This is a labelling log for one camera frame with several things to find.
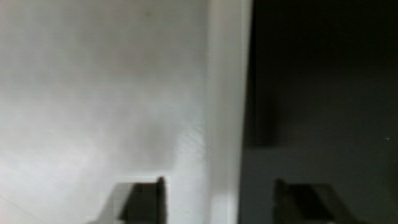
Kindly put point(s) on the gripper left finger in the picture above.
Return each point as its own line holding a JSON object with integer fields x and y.
{"x": 144, "y": 210}

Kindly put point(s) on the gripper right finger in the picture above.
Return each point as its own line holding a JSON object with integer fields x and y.
{"x": 307, "y": 204}

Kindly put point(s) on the white desk top tray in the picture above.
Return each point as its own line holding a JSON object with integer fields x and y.
{"x": 121, "y": 107}

